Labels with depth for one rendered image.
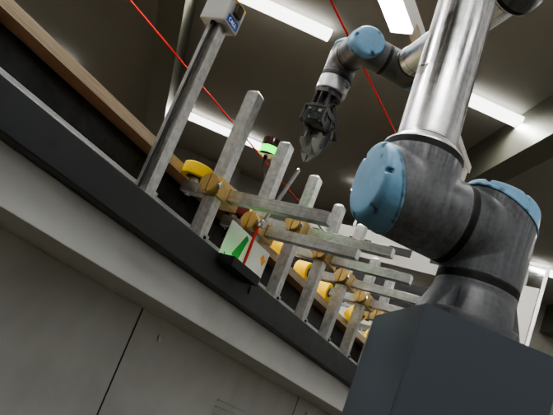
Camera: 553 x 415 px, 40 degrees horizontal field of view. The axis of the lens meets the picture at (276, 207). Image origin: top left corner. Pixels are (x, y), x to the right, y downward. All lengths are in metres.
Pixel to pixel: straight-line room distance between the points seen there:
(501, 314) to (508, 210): 0.18
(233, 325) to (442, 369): 1.05
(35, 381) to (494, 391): 1.10
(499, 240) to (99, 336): 1.11
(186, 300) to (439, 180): 0.86
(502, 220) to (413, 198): 0.17
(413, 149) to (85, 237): 0.69
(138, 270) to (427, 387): 0.79
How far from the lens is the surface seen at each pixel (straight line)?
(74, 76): 1.73
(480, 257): 1.35
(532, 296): 4.54
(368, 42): 2.11
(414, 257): 5.06
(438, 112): 1.39
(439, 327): 1.24
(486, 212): 1.36
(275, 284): 2.33
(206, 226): 1.91
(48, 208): 1.52
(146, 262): 1.78
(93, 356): 2.06
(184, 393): 2.47
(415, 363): 1.22
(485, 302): 1.33
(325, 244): 2.08
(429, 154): 1.33
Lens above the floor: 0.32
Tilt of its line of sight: 16 degrees up
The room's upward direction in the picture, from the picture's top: 21 degrees clockwise
